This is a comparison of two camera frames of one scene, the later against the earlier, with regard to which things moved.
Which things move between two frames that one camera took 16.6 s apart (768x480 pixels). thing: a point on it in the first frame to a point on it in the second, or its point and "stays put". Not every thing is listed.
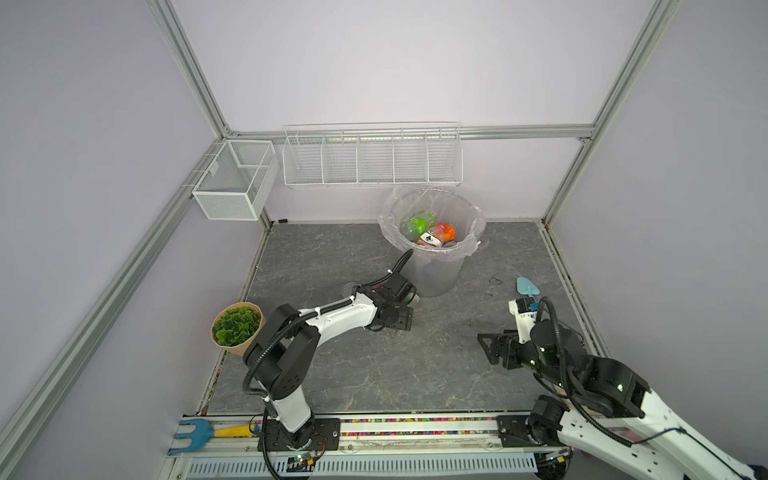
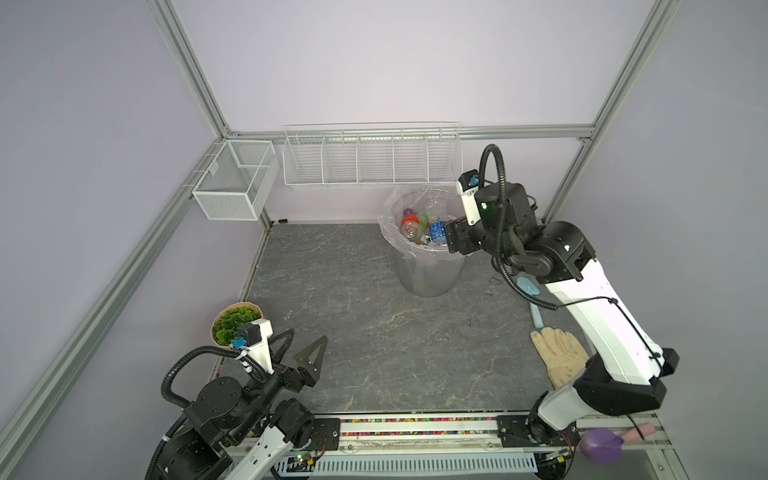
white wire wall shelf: x=366 y=155 stays put
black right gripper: x=511 y=342 to x=461 y=237
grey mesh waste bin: x=441 y=227 stays put
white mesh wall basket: x=236 y=182 stays put
